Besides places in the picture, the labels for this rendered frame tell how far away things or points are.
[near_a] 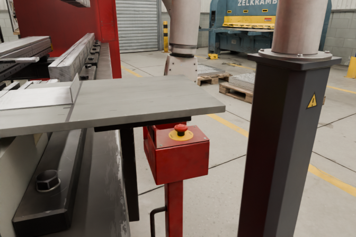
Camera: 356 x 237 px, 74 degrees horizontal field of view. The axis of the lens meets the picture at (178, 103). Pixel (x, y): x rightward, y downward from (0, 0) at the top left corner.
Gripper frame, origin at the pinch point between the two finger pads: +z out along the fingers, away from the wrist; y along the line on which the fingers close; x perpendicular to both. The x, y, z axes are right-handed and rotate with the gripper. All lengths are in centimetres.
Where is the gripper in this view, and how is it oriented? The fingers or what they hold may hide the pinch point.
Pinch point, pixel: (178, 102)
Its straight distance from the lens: 76.6
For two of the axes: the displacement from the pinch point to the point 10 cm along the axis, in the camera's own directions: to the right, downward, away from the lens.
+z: -0.8, 9.5, 3.1
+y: 9.5, -0.2, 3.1
